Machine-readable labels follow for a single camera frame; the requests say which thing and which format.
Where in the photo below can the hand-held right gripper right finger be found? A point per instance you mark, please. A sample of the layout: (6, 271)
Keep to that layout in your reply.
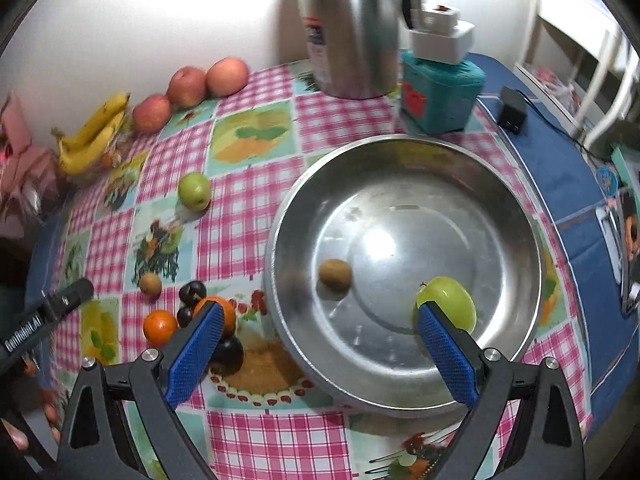
(445, 355)

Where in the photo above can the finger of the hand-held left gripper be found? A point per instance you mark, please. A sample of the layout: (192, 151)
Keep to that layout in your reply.
(75, 294)

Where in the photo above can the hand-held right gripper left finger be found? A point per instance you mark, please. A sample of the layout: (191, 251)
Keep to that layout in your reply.
(197, 352)

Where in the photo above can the dark plum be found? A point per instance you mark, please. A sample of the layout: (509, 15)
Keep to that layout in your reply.
(231, 354)
(184, 316)
(192, 292)

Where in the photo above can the orange mandarin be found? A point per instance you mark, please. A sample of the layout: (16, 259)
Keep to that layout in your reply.
(230, 316)
(160, 328)

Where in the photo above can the large green mango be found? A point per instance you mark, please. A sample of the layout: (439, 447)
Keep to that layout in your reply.
(452, 300)

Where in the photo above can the brown kiwi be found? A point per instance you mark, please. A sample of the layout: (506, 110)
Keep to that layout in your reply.
(150, 285)
(335, 275)

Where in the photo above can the large stainless steel bowl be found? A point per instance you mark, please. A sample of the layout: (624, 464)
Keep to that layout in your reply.
(380, 240)

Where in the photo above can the small green apple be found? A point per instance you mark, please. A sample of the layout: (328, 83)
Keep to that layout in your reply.
(195, 191)

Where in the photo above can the person's left hand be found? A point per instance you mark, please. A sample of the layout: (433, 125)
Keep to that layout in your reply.
(14, 435)

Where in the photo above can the clear plastic bag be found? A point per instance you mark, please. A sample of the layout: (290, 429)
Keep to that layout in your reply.
(119, 154)

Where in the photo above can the yellow banana bunch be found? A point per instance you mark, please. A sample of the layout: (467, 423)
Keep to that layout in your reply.
(92, 132)

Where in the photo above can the red apple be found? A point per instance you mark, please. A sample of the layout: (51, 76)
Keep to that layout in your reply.
(227, 76)
(151, 114)
(186, 87)

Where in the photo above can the white phone stand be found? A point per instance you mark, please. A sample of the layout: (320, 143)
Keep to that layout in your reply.
(607, 222)

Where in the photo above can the blue cloth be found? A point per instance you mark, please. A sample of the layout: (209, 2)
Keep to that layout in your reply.
(550, 170)

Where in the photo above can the black smartphone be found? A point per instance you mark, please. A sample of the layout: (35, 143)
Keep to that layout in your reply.
(631, 250)

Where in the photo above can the pink checkered tablecloth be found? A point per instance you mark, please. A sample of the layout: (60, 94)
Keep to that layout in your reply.
(250, 125)

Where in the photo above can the round blue sticker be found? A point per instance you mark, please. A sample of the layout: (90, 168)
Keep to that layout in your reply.
(608, 180)

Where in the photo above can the black power adapter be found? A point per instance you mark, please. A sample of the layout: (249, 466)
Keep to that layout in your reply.
(512, 110)

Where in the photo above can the teal box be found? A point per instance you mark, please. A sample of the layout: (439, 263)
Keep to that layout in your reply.
(445, 97)

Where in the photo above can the teal tray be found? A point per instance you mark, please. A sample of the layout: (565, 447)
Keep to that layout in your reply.
(626, 160)

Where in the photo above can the pink plastic bag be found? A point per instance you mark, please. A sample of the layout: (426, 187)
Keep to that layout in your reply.
(550, 87)

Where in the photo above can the white flat box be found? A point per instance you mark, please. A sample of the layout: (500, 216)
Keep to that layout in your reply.
(440, 47)

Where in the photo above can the white chair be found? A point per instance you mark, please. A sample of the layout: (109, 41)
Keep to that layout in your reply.
(617, 95)

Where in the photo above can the stainless steel thermos jug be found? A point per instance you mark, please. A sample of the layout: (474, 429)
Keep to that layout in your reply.
(350, 25)

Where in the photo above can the white desk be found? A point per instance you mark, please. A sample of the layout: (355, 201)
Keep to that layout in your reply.
(575, 20)

